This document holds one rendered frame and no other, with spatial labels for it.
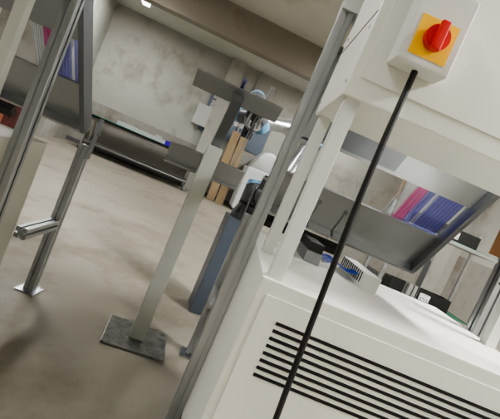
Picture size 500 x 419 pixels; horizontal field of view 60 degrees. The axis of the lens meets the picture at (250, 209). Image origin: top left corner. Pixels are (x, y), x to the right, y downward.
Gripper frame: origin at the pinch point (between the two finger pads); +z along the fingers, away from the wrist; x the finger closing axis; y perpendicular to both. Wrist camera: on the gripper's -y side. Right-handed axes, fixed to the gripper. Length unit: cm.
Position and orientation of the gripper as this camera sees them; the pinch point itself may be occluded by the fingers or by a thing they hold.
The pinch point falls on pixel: (251, 130)
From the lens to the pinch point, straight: 178.0
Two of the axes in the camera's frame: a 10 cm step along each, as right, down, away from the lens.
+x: 9.1, 3.8, 1.8
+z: -0.6, 5.5, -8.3
